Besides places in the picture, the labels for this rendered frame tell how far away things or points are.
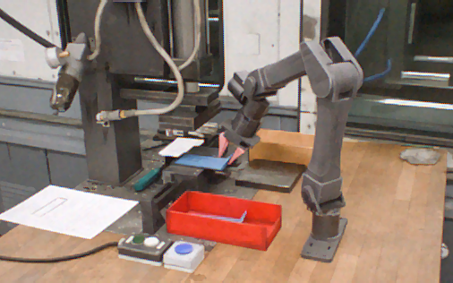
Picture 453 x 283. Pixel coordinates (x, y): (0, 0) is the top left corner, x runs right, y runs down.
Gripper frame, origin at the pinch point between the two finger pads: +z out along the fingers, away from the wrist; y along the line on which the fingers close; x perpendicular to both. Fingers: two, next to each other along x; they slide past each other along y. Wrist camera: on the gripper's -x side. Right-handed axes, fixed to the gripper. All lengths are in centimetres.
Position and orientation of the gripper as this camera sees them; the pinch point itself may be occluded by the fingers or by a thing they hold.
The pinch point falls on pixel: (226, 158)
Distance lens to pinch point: 148.3
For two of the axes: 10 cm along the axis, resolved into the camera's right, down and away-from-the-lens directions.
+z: -4.4, 7.7, 4.6
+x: -3.7, 3.1, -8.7
